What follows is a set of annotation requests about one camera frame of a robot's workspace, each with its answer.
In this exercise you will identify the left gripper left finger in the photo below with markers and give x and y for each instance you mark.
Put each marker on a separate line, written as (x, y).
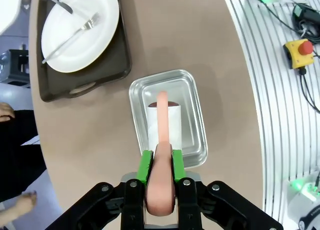
(112, 205)

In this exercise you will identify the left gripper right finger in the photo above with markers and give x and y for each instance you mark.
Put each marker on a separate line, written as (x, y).
(212, 205)

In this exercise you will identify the pink lint roller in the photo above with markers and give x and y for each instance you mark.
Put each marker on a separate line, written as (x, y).
(161, 180)

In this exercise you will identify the dark brown serving tray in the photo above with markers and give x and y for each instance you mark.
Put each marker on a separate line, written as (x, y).
(107, 72)

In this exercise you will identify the white round plate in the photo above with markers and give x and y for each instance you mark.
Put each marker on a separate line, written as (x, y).
(82, 45)

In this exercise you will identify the person's right forearm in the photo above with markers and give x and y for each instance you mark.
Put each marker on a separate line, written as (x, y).
(7, 216)

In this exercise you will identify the person's right hand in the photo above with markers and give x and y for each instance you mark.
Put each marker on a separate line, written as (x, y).
(26, 203)

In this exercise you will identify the person's left hand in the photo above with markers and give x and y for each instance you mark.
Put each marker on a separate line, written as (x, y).
(6, 112)

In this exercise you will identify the silver rectangular metal pan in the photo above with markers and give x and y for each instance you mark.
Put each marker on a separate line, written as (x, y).
(195, 120)

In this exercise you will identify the person in black t-shirt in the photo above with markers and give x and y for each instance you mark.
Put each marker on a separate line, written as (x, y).
(17, 160)

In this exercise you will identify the aluminium slotted mounting plate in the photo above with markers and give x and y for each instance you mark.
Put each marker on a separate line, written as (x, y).
(262, 90)

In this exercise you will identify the black stool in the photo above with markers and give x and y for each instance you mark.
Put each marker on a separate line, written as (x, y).
(18, 62)

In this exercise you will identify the yellow emergency stop box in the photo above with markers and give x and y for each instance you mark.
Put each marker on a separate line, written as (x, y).
(297, 55)

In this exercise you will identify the silver fork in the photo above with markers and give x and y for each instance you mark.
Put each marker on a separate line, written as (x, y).
(72, 36)

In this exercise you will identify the silver table knife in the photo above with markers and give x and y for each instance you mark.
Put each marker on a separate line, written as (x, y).
(62, 4)

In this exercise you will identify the black power adapter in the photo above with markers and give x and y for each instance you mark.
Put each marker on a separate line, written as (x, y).
(303, 13)

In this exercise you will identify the white side table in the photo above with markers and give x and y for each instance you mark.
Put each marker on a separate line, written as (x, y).
(7, 5)

